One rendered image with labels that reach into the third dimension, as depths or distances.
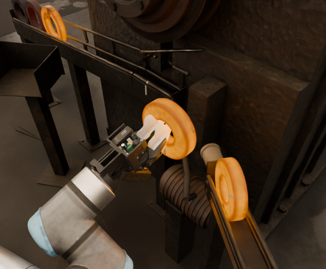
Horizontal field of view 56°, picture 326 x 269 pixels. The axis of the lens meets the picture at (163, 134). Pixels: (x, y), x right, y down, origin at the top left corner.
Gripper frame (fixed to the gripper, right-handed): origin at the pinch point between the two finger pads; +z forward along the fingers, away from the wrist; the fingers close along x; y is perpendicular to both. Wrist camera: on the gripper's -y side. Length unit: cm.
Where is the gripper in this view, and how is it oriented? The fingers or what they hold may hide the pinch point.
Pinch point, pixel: (168, 123)
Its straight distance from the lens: 72.5
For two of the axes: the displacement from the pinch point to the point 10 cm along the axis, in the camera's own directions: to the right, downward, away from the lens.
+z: 6.9, -6.7, 2.8
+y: -1.9, -5.5, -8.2
